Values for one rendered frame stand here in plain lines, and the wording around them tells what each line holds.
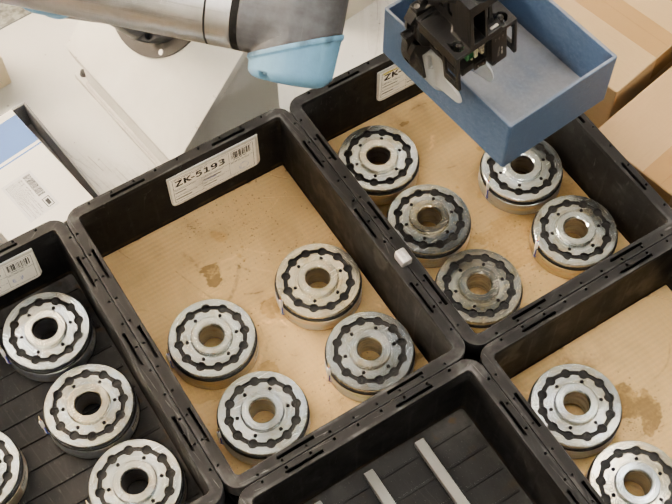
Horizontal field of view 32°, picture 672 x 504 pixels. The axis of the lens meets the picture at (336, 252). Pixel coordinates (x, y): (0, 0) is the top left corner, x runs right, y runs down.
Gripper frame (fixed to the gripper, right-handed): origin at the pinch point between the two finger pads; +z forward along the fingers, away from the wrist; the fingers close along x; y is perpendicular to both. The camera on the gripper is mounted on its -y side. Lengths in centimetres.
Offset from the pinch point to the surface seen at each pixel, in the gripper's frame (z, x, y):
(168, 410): 13.1, -43.0, 6.9
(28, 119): 36, -37, -53
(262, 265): 25.8, -24.2, -7.1
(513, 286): 25.9, -2.4, 14.2
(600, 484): 24.9, -10.3, 38.4
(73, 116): 38, -31, -51
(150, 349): 13.4, -40.9, -0.3
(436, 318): 17.2, -13.8, 14.9
